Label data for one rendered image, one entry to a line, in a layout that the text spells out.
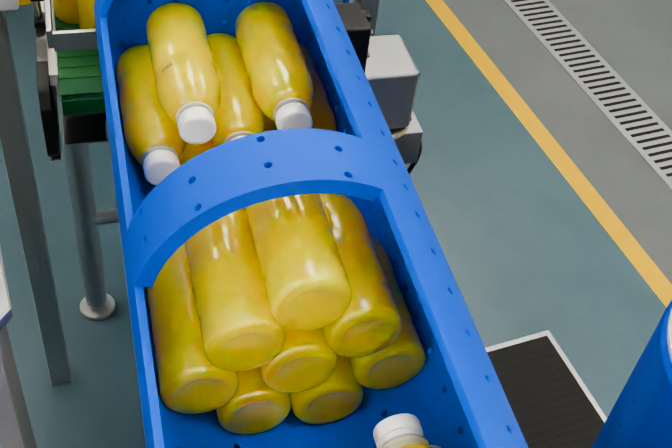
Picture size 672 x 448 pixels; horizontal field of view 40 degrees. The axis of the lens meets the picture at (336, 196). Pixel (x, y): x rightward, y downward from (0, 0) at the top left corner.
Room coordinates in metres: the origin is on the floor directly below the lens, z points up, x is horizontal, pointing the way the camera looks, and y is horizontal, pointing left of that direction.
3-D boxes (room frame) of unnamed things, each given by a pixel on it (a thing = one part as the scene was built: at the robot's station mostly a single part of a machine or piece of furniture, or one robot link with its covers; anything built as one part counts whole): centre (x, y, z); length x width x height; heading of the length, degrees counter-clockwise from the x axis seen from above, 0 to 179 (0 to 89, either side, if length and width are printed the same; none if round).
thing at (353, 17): (1.14, 0.03, 0.95); 0.10 x 0.07 x 0.10; 109
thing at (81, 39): (1.11, 0.23, 0.96); 0.40 x 0.01 x 0.03; 109
